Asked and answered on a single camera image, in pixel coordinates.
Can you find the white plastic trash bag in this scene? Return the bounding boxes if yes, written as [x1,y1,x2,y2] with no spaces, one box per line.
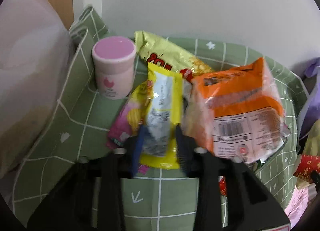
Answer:
[1,0,73,175]

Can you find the green grid bed sheet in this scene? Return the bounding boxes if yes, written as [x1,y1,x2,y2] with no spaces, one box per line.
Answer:
[12,6,308,230]

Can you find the red patterned paper cup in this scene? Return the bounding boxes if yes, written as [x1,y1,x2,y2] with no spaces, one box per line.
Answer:
[292,154,320,184]

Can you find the orange noodle packet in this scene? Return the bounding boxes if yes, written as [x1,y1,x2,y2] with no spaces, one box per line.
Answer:
[182,58,284,164]

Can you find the pink yellow snack wrapper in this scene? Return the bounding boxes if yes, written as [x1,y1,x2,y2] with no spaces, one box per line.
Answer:
[106,80,153,149]

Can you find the purple pillow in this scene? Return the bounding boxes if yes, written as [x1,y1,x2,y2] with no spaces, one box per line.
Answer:
[297,58,319,138]

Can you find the pink cylindrical container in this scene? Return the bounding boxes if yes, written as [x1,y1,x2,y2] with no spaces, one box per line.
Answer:
[92,36,136,100]

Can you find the yellow-green chip bag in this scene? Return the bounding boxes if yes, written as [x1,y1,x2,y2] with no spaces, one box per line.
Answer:
[135,31,213,76]

